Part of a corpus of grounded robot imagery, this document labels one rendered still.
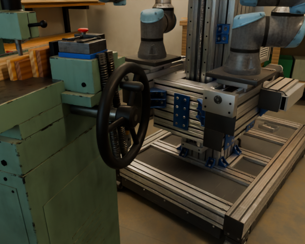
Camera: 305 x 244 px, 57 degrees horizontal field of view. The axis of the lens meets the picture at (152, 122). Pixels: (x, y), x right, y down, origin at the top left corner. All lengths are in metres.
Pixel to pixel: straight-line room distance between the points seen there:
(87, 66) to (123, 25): 3.83
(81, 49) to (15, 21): 0.20
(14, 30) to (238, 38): 0.79
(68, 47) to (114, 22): 3.86
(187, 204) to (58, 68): 0.93
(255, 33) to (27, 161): 0.91
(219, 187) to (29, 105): 1.08
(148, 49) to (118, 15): 3.16
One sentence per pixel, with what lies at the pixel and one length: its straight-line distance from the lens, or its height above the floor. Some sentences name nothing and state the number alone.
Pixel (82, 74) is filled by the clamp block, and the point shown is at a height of 0.92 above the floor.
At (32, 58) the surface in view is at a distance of 0.85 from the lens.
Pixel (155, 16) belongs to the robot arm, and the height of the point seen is 1.02.
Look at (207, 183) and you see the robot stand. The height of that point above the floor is 0.21.
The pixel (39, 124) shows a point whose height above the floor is 0.82.
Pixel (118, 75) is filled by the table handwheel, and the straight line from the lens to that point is 0.67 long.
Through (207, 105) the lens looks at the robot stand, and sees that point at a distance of 1.15.
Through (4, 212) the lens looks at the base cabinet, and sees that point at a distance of 0.90.
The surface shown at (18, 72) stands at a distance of 0.85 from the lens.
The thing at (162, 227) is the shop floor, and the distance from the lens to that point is 1.58.
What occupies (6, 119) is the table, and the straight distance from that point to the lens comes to 0.68.
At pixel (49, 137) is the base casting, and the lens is 0.79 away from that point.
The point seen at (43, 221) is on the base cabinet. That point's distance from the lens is 0.87.
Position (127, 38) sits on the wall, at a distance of 4.55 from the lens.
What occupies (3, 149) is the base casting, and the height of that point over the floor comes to 0.78.
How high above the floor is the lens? 1.11
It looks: 24 degrees down
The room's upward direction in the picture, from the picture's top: straight up
